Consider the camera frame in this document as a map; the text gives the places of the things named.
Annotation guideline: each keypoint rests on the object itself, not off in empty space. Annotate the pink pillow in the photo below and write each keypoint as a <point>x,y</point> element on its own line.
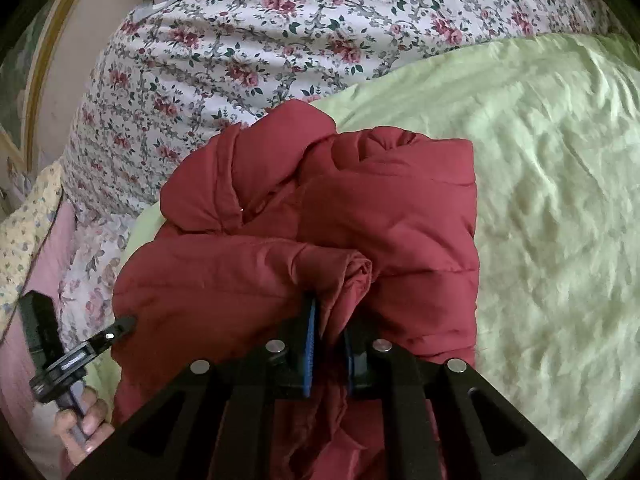
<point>42,270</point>

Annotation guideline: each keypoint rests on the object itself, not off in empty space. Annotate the rose print floral quilt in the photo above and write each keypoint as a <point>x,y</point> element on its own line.
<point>280,40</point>

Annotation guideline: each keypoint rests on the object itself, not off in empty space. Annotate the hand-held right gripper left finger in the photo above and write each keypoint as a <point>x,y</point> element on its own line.
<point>310,347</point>

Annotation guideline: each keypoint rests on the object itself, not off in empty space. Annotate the pale floral cloth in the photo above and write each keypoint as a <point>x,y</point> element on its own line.
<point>87,270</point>

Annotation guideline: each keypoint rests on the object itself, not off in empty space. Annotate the yellow floral pillow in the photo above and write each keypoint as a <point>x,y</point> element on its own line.
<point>25,230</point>

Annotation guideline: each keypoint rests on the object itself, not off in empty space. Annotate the red puffer jacket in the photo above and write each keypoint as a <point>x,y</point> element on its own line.
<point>310,230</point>

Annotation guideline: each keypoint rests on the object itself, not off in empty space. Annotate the gold framed wall picture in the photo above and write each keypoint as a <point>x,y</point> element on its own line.
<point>35,75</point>

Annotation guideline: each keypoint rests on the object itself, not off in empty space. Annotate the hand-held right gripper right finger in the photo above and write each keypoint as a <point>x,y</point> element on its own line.
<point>351,362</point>

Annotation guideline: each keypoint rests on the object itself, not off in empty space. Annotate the person's left hand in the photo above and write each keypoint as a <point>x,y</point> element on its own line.
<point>92,415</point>

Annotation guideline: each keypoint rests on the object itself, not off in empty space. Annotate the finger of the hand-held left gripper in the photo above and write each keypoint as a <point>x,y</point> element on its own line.
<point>117,330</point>

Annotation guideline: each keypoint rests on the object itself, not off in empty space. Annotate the light green bed sheet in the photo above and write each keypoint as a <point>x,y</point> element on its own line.
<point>550,220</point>

